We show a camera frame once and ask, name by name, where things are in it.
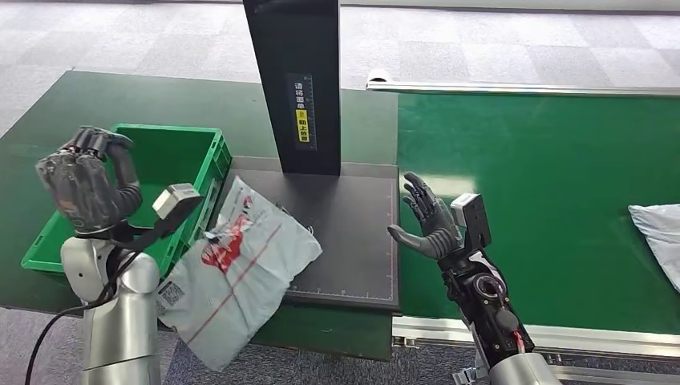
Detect green conveyor belt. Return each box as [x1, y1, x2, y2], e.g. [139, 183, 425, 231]
[397, 92, 680, 337]

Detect black scanner base platform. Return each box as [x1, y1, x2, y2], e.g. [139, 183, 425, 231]
[209, 155, 401, 313]

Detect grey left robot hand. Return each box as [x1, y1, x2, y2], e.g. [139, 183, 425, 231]
[34, 125, 144, 235]

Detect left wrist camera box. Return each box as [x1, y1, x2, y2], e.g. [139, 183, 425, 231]
[111, 182, 204, 251]

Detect grey plastic mailer package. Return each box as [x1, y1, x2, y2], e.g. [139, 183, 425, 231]
[155, 176, 324, 372]
[627, 203, 680, 295]

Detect black scanner column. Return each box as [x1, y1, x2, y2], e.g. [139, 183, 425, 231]
[241, 0, 342, 177]

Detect yellow and black ruler sticker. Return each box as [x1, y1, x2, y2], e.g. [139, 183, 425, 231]
[285, 73, 318, 153]

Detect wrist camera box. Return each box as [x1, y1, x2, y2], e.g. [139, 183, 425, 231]
[111, 182, 204, 251]
[450, 192, 493, 252]

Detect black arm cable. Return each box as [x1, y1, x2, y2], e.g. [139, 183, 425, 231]
[23, 248, 140, 385]

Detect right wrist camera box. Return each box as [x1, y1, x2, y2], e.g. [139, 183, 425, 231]
[450, 192, 493, 252]

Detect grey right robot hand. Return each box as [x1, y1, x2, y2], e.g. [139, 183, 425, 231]
[387, 171, 464, 262]

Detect grey metal conveyor bracket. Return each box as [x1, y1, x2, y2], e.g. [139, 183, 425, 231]
[452, 365, 491, 385]

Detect aluminium conveyor side rail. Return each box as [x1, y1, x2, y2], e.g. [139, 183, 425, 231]
[365, 80, 680, 99]
[391, 315, 680, 363]

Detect green plastic crate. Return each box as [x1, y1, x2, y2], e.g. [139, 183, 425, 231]
[20, 123, 233, 278]

